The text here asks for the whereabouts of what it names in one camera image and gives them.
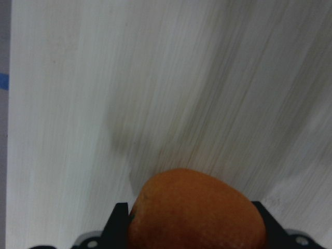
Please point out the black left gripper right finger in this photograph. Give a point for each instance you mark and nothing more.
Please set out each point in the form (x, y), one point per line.
(276, 235)

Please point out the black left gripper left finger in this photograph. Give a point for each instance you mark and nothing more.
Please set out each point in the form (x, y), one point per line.
(115, 232)

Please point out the orange fruit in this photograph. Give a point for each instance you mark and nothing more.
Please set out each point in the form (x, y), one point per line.
(183, 208)

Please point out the bamboo cutting board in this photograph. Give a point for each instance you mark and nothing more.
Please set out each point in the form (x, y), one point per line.
(105, 94)

